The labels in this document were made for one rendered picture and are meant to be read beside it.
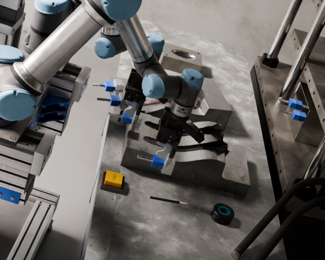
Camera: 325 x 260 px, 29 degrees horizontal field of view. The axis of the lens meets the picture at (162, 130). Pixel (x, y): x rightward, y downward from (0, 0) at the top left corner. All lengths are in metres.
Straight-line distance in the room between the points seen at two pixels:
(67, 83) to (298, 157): 1.10
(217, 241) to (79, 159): 1.62
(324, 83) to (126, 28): 1.32
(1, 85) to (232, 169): 1.04
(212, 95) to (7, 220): 1.06
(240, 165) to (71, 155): 1.42
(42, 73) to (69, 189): 1.72
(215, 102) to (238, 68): 0.67
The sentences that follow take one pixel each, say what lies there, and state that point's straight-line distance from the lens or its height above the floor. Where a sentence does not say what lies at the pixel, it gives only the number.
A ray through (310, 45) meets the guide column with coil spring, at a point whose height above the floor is 1.13.
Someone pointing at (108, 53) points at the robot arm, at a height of 1.20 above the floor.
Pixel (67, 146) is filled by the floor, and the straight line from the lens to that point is 3.73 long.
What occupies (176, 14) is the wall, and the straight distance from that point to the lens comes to 4.61.
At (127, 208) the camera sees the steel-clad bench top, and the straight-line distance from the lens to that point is 2.18.
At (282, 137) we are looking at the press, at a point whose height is 0.78.
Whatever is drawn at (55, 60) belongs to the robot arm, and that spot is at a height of 1.35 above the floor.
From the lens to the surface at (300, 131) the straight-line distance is 2.95.
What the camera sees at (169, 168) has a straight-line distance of 2.20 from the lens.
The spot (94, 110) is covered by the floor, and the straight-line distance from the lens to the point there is 4.10.
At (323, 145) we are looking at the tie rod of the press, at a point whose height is 1.04.
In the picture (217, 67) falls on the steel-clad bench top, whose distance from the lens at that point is 3.31.
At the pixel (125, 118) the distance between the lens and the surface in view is 2.43.
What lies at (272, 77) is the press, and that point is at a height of 0.79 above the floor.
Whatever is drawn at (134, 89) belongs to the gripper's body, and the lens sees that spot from 2.35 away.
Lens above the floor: 2.20
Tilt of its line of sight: 32 degrees down
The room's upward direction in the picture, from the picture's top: 20 degrees clockwise
